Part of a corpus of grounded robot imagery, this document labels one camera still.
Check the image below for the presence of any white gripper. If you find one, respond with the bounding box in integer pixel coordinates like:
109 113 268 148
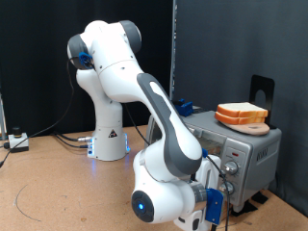
195 154 223 193

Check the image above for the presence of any silver oven knob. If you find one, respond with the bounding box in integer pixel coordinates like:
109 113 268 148
223 160 240 176
220 181 235 196

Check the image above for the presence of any silver toaster oven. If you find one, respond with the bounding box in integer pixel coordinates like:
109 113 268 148
145 109 283 214

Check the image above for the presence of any black tape piece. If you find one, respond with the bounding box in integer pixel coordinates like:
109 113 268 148
251 191 270 205

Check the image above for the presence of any round wooden board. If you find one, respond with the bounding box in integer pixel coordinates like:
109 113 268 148
220 121 270 137

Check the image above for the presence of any black metal bookend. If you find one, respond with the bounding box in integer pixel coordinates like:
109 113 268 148
249 74 277 130

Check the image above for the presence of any grey metal pole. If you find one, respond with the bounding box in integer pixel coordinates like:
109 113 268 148
168 0 178 102

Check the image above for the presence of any grey curtain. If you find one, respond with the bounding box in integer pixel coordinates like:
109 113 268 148
174 0 308 218

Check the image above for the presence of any grey box black button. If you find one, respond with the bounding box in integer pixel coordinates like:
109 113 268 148
8 126 30 153

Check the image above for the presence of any thin metal stand leg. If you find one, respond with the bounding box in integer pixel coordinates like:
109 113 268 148
0 94 8 141

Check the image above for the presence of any black curtain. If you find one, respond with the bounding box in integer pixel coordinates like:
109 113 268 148
0 0 176 139

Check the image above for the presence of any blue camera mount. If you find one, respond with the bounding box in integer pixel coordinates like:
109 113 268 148
205 188 225 226

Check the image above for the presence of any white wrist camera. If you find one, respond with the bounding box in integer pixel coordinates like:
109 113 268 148
173 210 204 231

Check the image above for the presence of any thin black camera cable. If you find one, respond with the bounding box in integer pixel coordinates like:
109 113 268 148
123 102 233 231

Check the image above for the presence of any black base cable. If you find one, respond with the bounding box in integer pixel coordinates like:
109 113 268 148
54 134 90 149

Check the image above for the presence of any black cable silver connector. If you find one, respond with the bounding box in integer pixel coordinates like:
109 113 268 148
51 130 93 142

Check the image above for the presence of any long black hanging cable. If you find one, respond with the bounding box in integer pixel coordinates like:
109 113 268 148
0 59 76 167

